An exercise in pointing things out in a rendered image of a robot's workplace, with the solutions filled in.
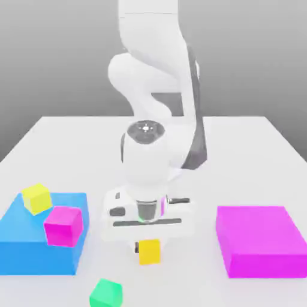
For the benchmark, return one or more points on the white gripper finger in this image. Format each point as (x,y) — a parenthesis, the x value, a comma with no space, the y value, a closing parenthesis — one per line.
(136,247)

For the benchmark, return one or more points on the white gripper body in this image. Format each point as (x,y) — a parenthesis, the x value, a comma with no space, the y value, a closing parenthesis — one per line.
(169,231)

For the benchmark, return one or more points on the small orange cube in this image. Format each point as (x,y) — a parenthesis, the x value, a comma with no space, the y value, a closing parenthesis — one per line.
(150,251)

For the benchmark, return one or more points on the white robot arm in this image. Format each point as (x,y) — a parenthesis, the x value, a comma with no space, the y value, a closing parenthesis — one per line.
(148,72)

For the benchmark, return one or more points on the small green cube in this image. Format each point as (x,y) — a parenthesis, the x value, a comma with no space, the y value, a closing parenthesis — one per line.
(105,295)

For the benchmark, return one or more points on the small magenta cube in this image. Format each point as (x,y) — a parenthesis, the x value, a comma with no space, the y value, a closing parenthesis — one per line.
(63,226)

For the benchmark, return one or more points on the small yellow cube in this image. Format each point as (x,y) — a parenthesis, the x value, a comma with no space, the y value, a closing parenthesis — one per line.
(37,199)

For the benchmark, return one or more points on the large magenta box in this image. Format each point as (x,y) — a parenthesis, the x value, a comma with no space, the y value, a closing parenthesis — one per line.
(261,239)

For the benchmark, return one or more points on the large blue box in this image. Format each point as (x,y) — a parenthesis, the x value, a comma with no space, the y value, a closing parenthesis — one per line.
(28,254)

